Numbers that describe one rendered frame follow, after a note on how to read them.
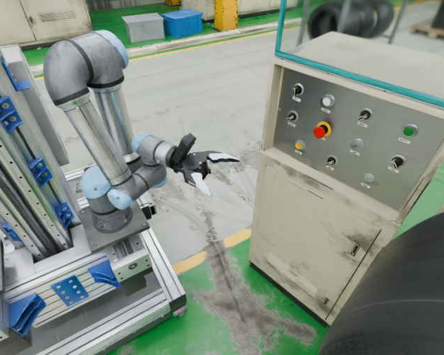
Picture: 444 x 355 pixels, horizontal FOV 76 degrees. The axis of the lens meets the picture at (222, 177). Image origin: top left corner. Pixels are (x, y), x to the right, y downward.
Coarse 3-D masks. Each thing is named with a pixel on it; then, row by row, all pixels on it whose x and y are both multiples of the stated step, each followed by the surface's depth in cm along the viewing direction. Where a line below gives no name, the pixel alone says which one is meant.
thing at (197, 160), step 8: (168, 152) 86; (168, 160) 86; (184, 160) 83; (192, 160) 83; (200, 160) 83; (176, 168) 89; (192, 168) 81; (200, 168) 81; (208, 168) 86; (184, 176) 86
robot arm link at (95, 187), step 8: (96, 168) 99; (88, 176) 97; (96, 176) 97; (80, 184) 96; (88, 184) 95; (96, 184) 95; (104, 184) 95; (88, 192) 95; (96, 192) 95; (104, 192) 96; (88, 200) 99; (96, 200) 97; (104, 200) 98; (96, 208) 100; (104, 208) 101; (112, 208) 102
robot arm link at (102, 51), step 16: (96, 32) 78; (80, 48) 73; (96, 48) 75; (112, 48) 79; (96, 64) 76; (112, 64) 80; (96, 80) 80; (112, 80) 82; (96, 96) 87; (112, 96) 86; (112, 112) 89; (112, 128) 93; (128, 128) 96; (128, 144) 99; (128, 160) 101
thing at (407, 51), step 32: (288, 0) 80; (320, 0) 74; (352, 0) 69; (384, 0) 65; (416, 0) 61; (288, 32) 85; (320, 32) 78; (352, 32) 73; (384, 32) 68; (416, 32) 64; (320, 64) 83; (352, 64) 77; (384, 64) 71; (416, 64) 67; (416, 96) 69
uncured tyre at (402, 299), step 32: (384, 256) 40; (416, 256) 32; (384, 288) 32; (416, 288) 28; (352, 320) 32; (384, 320) 28; (416, 320) 25; (320, 352) 37; (352, 352) 29; (384, 352) 26; (416, 352) 23
